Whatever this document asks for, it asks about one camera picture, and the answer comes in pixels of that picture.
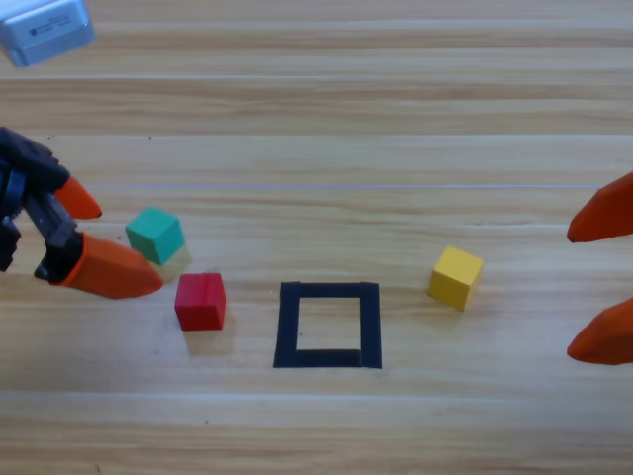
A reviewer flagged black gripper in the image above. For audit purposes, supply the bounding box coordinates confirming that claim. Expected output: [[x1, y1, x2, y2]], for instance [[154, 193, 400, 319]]
[[0, 127, 165, 301]]

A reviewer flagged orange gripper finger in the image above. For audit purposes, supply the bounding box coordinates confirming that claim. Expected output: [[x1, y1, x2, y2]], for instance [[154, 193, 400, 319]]
[[567, 298, 633, 367], [567, 171, 633, 244]]

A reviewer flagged green wooden cube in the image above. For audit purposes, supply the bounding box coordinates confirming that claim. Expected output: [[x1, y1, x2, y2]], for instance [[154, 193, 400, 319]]
[[125, 206, 186, 266]]

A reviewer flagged red wooden cube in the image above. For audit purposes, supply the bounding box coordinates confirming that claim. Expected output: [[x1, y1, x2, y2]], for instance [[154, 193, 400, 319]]
[[173, 272, 227, 332]]

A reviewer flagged yellow wooden cube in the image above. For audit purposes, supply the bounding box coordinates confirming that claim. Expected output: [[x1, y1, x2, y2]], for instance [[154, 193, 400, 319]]
[[427, 245, 485, 312]]

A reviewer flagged pale natural wood block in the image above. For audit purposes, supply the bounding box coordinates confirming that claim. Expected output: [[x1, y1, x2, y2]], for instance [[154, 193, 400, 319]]
[[142, 244, 193, 284]]

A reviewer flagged black tape square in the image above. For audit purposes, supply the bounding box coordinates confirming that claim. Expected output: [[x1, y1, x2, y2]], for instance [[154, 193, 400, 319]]
[[272, 281, 384, 370]]

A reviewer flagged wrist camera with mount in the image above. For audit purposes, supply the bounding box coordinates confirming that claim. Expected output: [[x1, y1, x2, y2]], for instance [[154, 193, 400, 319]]
[[0, 0, 96, 69]]

